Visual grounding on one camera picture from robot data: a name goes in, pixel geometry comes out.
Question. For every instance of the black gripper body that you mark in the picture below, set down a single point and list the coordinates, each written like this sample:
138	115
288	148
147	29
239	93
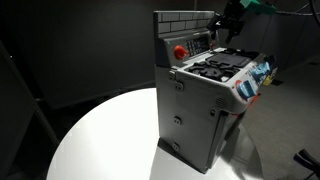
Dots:
233	15

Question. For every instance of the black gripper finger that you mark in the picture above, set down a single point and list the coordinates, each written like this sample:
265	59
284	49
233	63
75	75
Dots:
215	23
231	36

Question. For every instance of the small red round button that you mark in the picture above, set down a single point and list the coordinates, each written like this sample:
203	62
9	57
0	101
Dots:
211	46

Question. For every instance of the large red stove knob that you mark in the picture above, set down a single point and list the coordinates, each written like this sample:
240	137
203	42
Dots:
180	52

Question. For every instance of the grey toy stove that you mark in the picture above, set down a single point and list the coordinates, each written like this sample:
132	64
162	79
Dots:
190	113

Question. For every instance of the black burner grate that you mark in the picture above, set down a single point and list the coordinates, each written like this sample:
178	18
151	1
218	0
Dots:
241	53
213	70

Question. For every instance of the black griddle plate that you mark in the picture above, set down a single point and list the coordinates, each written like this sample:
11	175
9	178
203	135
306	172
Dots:
230	59

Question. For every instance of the dark folding stand legs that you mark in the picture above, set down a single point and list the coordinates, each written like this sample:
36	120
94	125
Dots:
308	160

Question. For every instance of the black slanted pole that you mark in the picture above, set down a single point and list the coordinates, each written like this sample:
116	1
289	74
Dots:
31	100

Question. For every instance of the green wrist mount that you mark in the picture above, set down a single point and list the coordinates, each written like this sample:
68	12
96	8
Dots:
256	6

